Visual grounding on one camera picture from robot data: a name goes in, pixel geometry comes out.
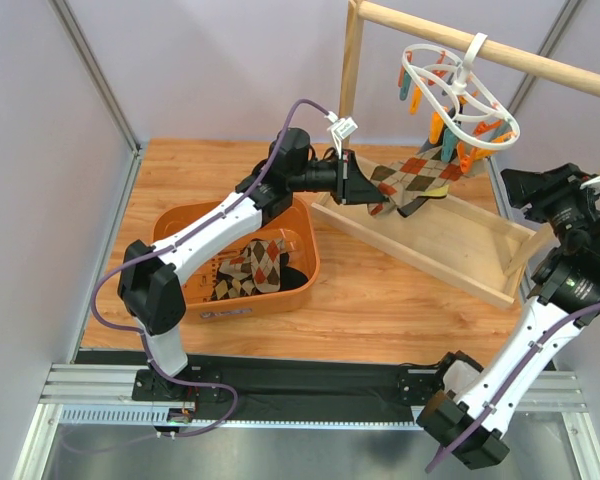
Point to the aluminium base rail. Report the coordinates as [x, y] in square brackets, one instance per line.
[118, 395]

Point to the black white-striped sock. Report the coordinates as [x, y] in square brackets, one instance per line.
[291, 279]

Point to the beige orange argyle sock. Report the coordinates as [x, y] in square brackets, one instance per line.
[267, 259]

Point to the white round clip hanger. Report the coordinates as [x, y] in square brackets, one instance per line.
[468, 121]

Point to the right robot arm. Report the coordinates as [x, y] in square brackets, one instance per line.
[470, 414]

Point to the yellow grey sock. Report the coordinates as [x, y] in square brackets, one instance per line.
[437, 193]

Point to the wooden hanger rack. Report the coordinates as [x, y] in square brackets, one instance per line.
[465, 246]

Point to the left aluminium frame post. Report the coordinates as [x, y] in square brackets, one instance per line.
[130, 166]

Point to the brown argyle sock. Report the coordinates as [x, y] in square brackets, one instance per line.
[228, 287]
[236, 268]

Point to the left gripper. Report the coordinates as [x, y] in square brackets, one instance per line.
[342, 179]

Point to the grey black sock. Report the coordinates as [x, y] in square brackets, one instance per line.
[419, 174]

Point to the orange plastic basket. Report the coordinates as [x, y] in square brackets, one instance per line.
[295, 227]

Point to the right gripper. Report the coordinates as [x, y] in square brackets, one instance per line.
[525, 187]

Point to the right aluminium frame post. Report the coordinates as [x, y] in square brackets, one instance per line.
[557, 30]

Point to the aluminium frame post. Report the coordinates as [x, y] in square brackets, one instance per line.
[130, 166]
[557, 30]

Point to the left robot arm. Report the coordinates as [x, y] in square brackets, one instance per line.
[152, 276]

